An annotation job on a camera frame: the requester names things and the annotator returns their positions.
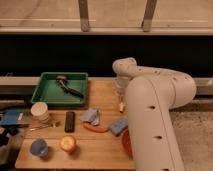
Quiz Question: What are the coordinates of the black remote control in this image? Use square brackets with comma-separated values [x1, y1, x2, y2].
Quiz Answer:
[64, 111, 75, 133]

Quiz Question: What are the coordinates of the green plastic tray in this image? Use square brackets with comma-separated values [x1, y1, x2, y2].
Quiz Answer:
[31, 72, 88, 107]

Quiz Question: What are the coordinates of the blue cup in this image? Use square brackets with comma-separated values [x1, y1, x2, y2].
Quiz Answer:
[30, 138, 48, 157]

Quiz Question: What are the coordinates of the blue box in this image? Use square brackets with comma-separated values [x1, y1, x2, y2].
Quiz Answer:
[0, 108, 23, 126]

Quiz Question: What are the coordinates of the white paper cup stack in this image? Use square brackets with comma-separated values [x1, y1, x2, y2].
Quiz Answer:
[30, 102, 50, 123]

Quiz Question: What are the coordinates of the orange red bowl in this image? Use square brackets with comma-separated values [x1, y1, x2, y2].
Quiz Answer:
[121, 129, 133, 158]

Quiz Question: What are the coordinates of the metal fork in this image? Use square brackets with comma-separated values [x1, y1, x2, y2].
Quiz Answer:
[29, 122, 60, 131]

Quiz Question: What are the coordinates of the yellow red apple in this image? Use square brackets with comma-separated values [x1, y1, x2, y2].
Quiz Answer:
[60, 135, 77, 154]

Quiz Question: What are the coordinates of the crumpled blue grey cloth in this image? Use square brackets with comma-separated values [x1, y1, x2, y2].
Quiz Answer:
[80, 108, 100, 126]

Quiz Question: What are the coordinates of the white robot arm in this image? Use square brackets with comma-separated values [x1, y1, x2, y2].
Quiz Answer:
[112, 57, 196, 171]

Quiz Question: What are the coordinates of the black dish brush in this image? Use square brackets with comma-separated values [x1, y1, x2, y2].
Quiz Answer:
[56, 75, 84, 98]

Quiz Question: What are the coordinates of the yellow banana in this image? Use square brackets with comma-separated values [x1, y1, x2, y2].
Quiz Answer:
[119, 96, 125, 113]

